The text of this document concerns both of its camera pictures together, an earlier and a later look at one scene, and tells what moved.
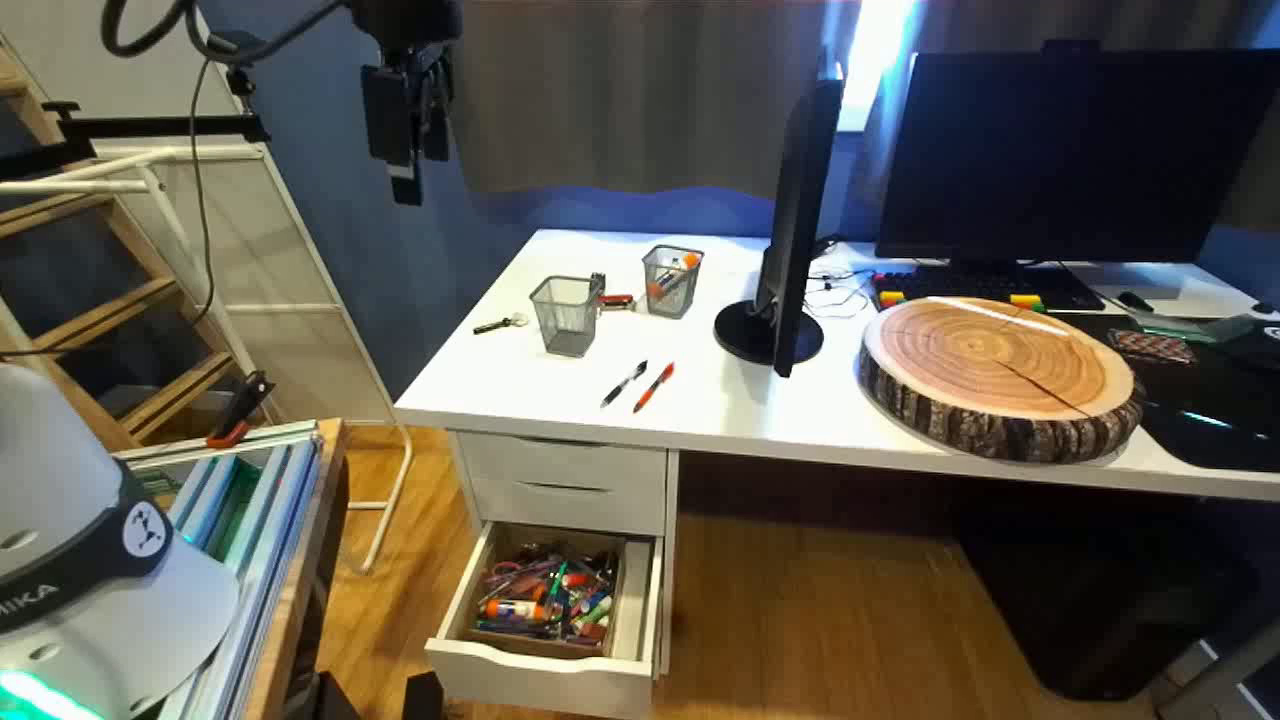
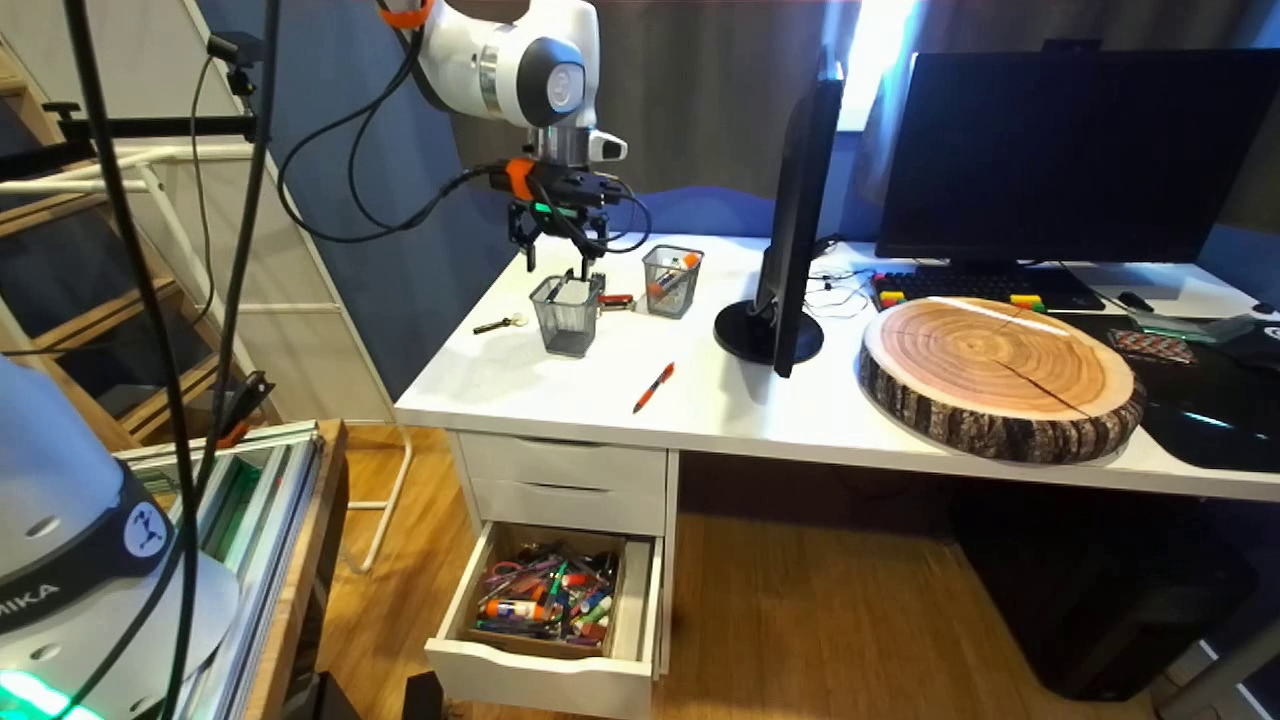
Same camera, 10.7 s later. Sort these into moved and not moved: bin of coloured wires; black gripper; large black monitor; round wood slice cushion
Moved: black gripper
Not moved: large black monitor; round wood slice cushion; bin of coloured wires
